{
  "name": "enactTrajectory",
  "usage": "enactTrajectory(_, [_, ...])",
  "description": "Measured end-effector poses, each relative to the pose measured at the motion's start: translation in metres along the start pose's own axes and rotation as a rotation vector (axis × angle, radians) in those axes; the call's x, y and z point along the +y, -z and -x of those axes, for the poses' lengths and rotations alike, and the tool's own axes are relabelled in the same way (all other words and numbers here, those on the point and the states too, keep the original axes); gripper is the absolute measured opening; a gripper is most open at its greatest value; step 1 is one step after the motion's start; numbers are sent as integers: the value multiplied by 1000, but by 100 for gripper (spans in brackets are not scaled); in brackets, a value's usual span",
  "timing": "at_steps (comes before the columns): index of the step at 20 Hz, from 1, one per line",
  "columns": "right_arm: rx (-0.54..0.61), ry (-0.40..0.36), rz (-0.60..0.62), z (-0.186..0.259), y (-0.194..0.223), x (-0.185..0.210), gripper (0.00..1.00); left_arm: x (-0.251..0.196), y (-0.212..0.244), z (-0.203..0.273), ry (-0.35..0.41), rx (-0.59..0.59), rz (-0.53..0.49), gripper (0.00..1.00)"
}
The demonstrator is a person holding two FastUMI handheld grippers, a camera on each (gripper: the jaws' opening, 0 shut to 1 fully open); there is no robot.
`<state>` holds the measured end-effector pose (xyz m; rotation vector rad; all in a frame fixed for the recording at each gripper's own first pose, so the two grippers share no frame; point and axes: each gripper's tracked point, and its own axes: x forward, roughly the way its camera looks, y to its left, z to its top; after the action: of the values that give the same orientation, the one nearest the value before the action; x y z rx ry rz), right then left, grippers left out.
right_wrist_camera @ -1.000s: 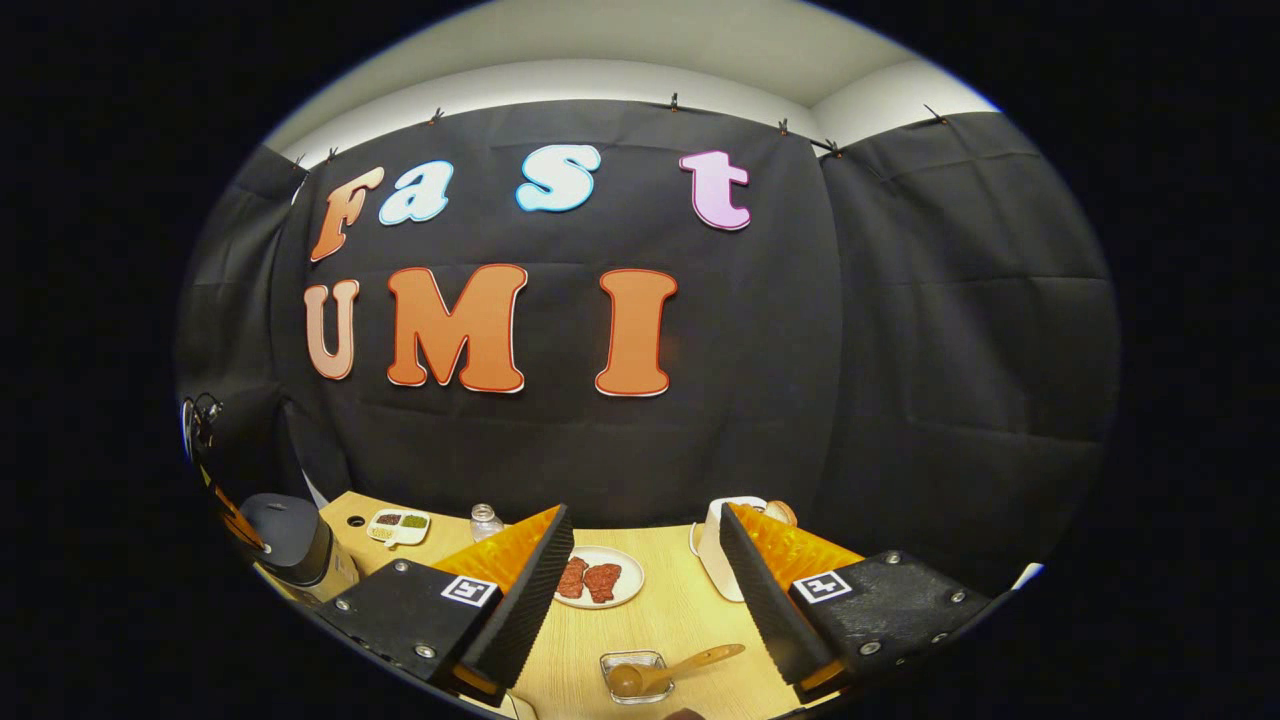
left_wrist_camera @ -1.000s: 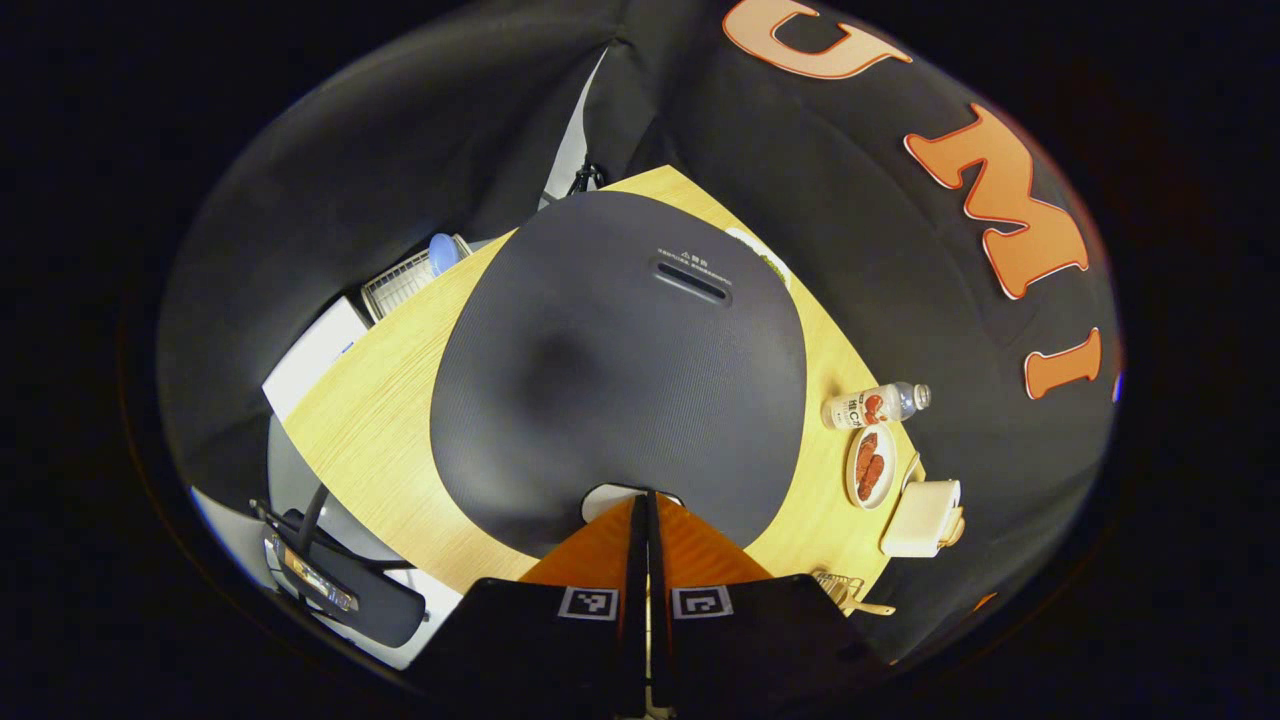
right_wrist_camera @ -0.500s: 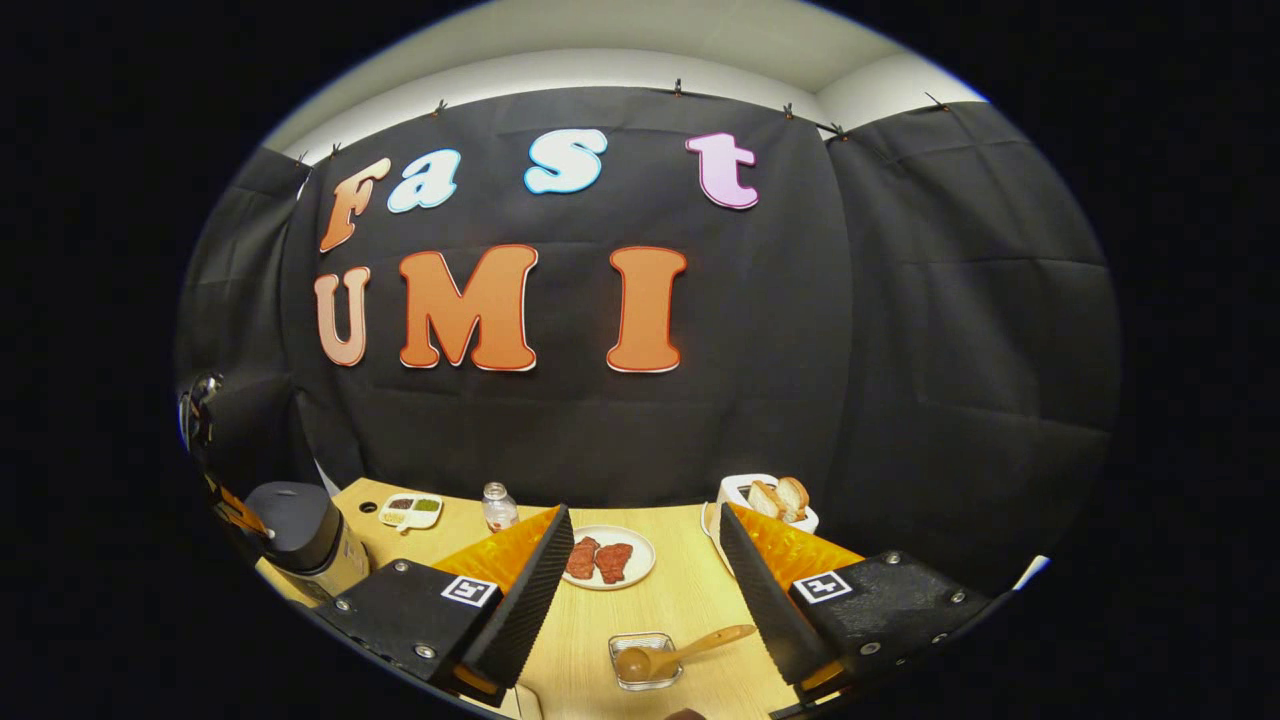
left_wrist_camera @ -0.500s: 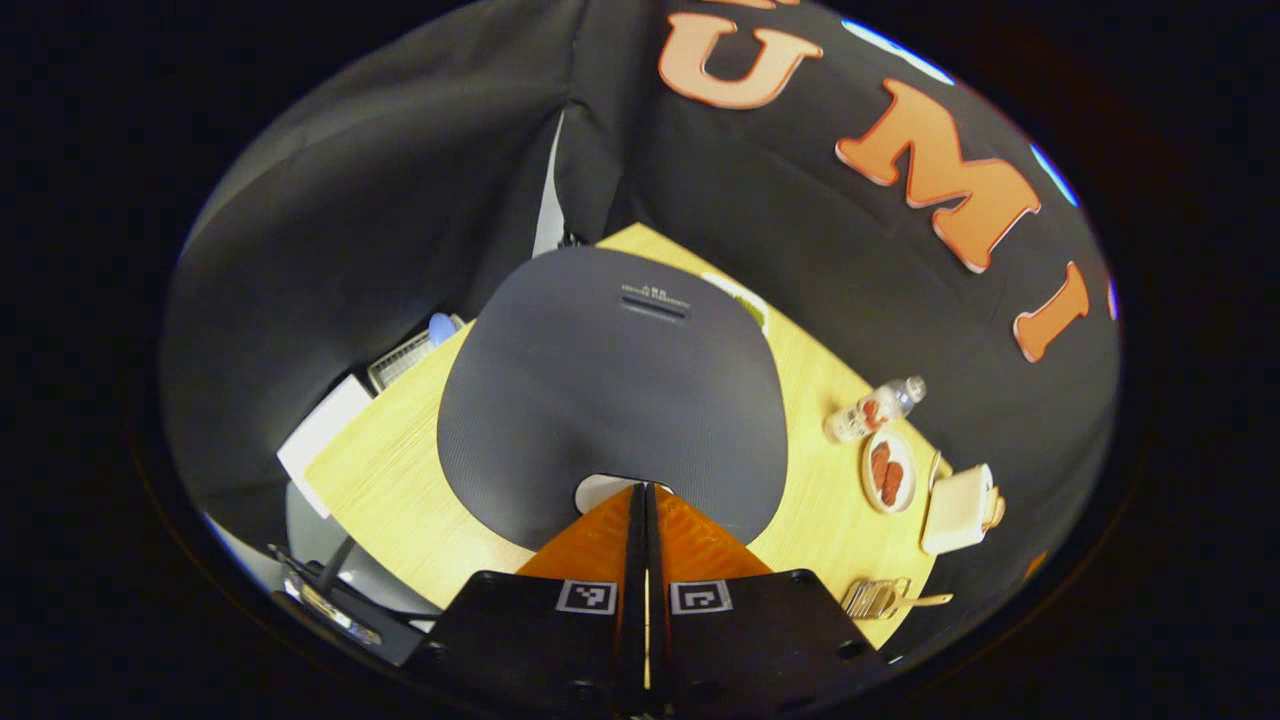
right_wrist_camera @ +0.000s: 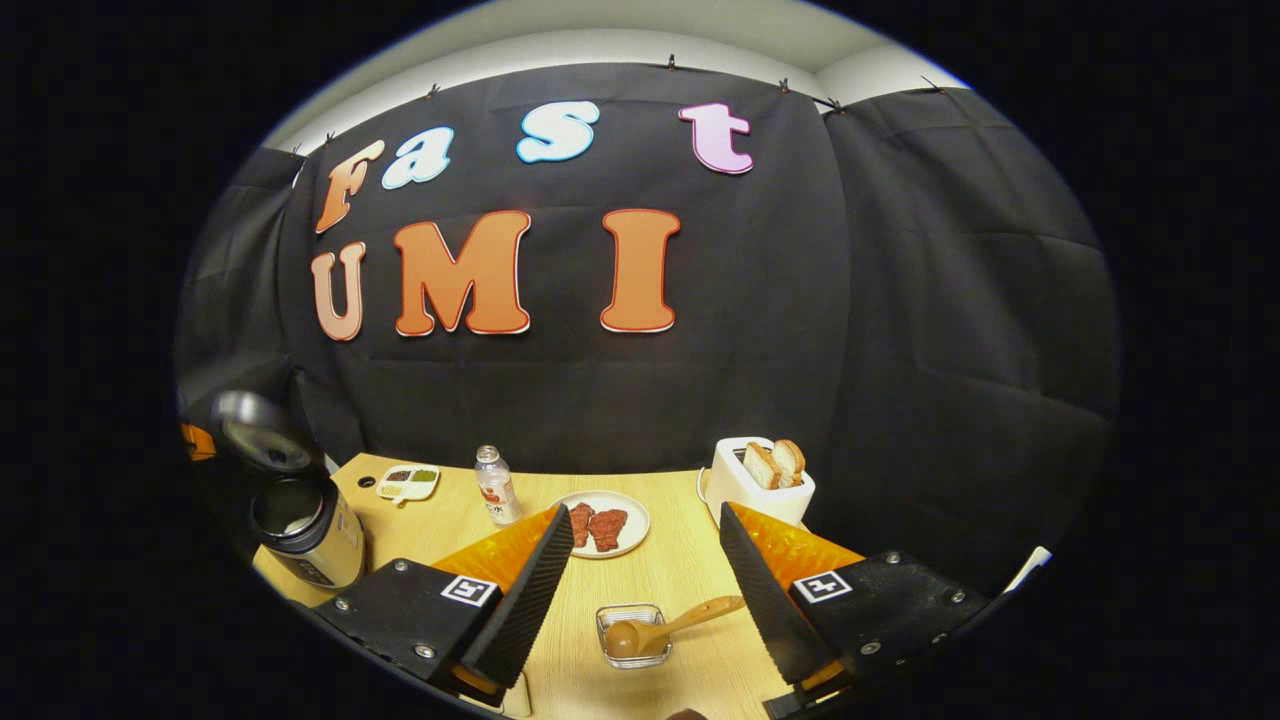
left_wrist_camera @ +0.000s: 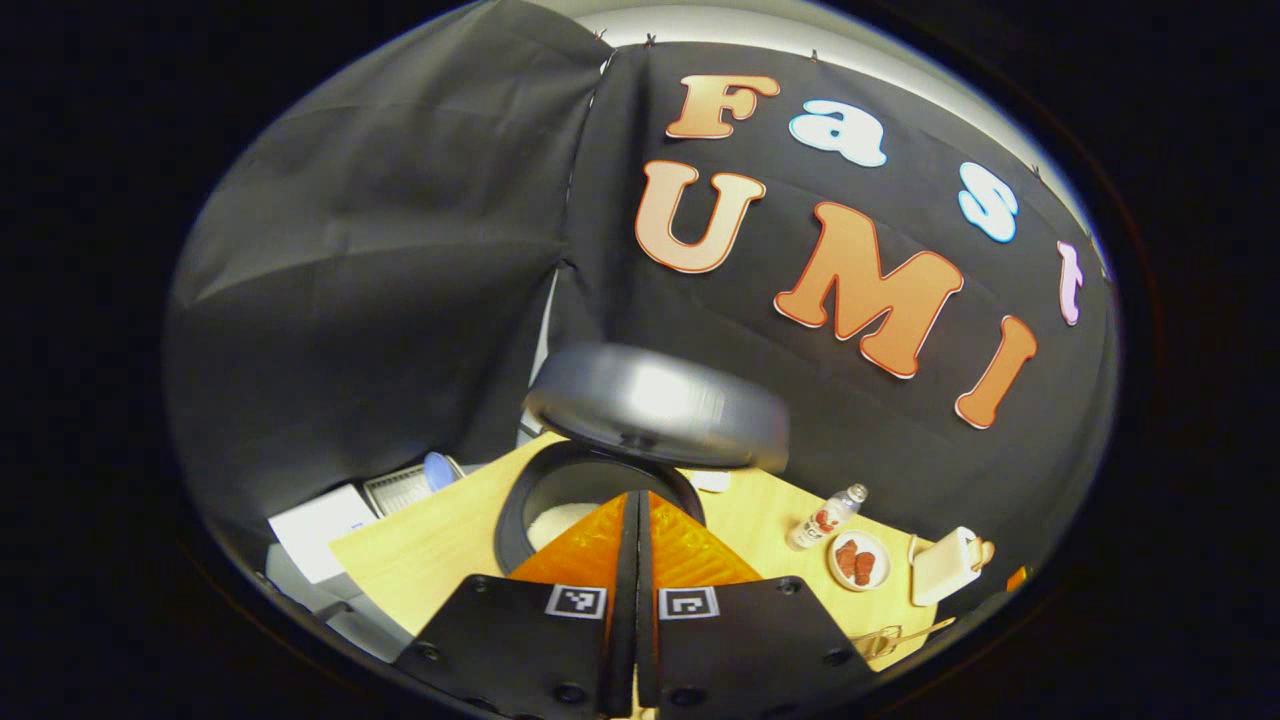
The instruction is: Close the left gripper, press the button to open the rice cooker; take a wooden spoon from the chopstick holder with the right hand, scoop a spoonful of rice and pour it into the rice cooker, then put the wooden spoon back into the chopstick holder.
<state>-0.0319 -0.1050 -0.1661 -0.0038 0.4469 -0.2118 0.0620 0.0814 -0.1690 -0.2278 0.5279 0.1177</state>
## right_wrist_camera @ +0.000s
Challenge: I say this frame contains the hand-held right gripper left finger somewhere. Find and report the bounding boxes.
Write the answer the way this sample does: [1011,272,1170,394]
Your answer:
[315,503,576,701]

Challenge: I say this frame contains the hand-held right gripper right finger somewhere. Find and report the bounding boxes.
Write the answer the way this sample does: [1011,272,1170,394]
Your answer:
[718,502,996,718]

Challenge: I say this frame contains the wooden spoon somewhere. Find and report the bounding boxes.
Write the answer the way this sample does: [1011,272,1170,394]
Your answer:
[605,596,747,660]

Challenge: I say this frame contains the dark grey rice cooker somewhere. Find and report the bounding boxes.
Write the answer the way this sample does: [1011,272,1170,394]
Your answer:
[205,390,369,591]

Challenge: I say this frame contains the white toaster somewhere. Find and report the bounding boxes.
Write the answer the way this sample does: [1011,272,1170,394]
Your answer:
[697,437,816,528]

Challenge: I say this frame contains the clear bottle with red label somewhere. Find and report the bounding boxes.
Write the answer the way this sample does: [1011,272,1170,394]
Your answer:
[474,445,522,526]

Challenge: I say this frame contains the white round plate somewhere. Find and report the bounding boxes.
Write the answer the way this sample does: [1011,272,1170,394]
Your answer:
[548,490,652,559]

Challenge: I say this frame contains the white divided condiment dish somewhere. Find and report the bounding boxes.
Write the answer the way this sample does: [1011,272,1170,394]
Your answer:
[375,465,442,504]

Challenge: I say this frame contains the black backdrop cloth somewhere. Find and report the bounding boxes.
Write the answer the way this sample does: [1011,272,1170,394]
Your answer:
[172,62,1121,601]

